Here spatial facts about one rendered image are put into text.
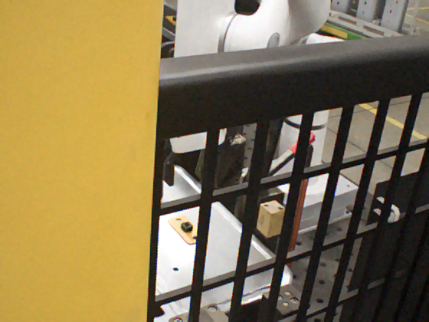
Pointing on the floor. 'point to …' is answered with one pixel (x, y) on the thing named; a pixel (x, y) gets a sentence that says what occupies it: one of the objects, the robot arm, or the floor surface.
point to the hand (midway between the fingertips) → (191, 172)
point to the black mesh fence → (238, 64)
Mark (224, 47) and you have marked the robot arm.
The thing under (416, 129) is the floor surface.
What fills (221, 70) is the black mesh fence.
